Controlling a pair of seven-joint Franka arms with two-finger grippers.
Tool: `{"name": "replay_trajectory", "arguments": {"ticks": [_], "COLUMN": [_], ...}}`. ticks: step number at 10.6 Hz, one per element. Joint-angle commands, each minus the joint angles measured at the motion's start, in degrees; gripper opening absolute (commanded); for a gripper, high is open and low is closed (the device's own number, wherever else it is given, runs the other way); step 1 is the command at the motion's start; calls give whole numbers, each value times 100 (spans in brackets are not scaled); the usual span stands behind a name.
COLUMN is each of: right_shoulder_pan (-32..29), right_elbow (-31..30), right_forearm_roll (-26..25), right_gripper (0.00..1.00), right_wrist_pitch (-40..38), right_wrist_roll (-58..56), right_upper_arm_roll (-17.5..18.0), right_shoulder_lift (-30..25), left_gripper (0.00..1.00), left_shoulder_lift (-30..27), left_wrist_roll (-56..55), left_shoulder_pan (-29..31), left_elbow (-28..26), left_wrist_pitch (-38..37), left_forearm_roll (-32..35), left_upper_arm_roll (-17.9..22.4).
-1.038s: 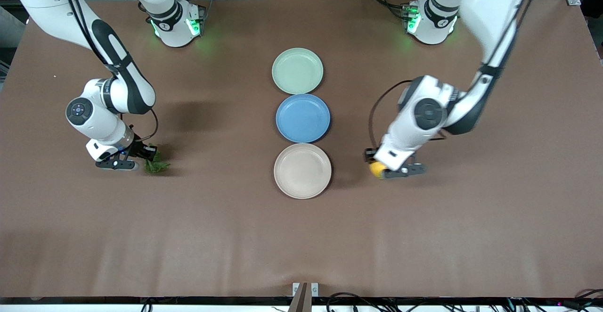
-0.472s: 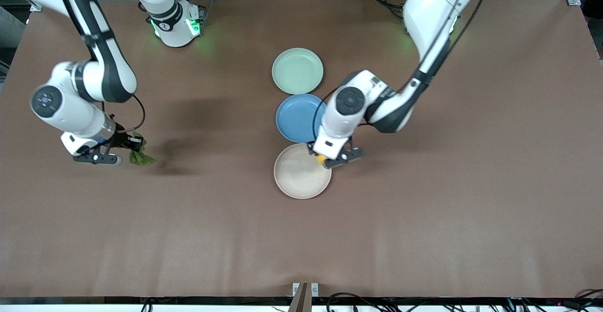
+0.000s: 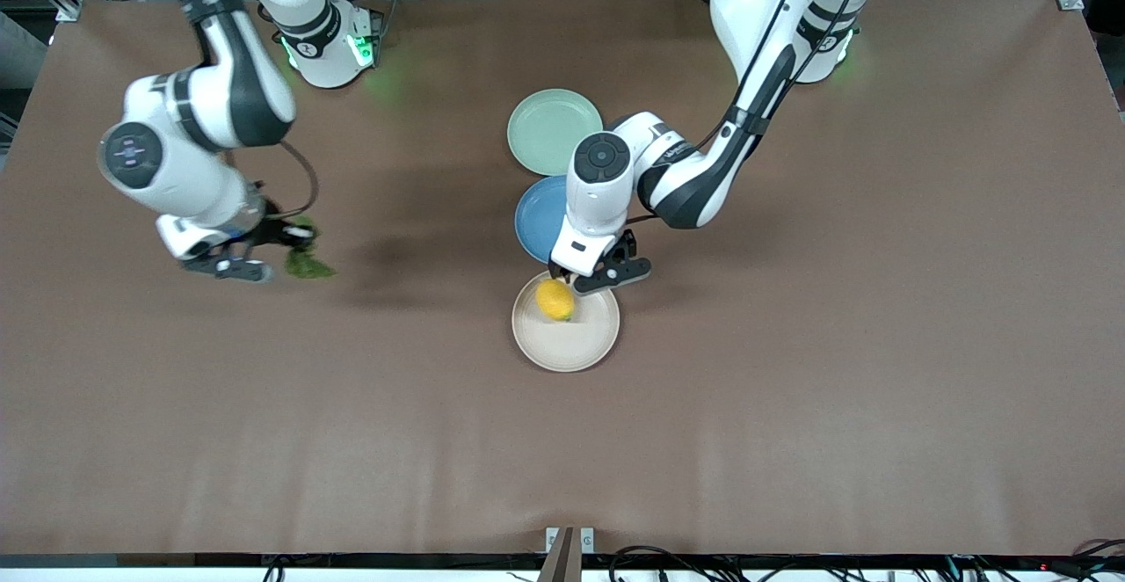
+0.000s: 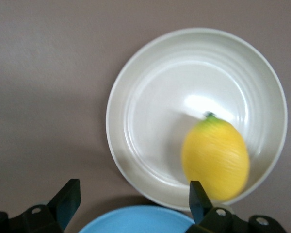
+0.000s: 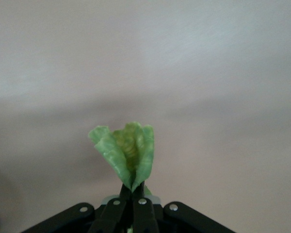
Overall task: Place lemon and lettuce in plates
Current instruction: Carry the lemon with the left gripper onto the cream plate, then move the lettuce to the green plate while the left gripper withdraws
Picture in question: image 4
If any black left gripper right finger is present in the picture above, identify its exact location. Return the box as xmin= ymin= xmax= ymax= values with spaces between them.
xmin=189 ymin=180 xmax=286 ymax=233

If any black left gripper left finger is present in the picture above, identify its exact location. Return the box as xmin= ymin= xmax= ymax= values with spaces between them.
xmin=0 ymin=179 xmax=81 ymax=233

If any yellow lemon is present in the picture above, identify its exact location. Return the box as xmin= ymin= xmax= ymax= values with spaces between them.
xmin=181 ymin=111 xmax=251 ymax=202

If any blue plate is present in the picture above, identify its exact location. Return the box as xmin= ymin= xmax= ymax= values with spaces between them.
xmin=77 ymin=205 xmax=196 ymax=233

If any white plate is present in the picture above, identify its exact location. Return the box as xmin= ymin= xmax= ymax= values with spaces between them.
xmin=106 ymin=27 xmax=288 ymax=212

